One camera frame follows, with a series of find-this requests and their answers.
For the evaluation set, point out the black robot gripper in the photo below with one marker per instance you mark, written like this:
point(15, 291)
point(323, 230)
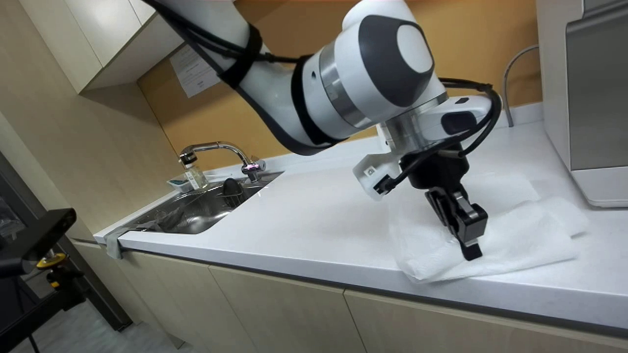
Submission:
point(439, 169)

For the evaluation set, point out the white cloth towel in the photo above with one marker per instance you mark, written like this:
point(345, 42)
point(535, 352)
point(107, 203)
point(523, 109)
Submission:
point(523, 242)

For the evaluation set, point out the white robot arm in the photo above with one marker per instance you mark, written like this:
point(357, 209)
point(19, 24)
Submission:
point(366, 71)

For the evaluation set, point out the beige lower cabinet door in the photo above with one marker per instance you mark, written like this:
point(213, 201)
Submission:
point(288, 316)
point(459, 330)
point(178, 307)

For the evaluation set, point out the white and silver appliance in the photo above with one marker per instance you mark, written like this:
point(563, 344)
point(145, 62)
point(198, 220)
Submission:
point(596, 99)

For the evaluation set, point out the black object in sink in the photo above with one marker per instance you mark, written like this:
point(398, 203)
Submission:
point(235, 187)

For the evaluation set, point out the chrome sink faucet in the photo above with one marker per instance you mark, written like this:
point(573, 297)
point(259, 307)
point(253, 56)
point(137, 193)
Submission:
point(219, 146)

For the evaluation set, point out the clear soap bottle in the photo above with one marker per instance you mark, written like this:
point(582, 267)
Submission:
point(196, 177)

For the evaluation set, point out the stainless steel sink basin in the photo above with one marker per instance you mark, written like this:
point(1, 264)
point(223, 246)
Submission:
point(190, 213)

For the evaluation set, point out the yellow clamp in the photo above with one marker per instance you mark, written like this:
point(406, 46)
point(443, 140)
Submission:
point(52, 262)

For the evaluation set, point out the black metal stand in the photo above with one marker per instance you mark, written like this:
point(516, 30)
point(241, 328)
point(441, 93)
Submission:
point(33, 238)

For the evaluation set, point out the white paper wall note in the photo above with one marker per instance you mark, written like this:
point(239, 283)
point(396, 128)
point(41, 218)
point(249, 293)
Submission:
point(194, 75)

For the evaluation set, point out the beige upper wall cabinet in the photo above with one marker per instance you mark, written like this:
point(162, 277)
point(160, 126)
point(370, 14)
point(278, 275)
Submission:
point(66, 32)

